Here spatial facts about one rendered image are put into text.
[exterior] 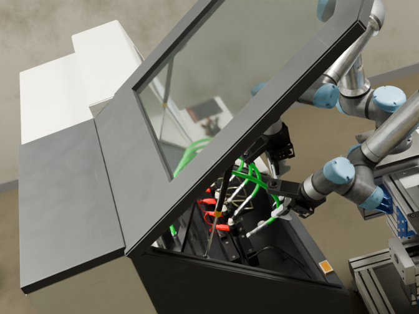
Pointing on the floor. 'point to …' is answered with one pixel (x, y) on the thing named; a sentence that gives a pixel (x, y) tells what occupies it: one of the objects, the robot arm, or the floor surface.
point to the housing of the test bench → (69, 204)
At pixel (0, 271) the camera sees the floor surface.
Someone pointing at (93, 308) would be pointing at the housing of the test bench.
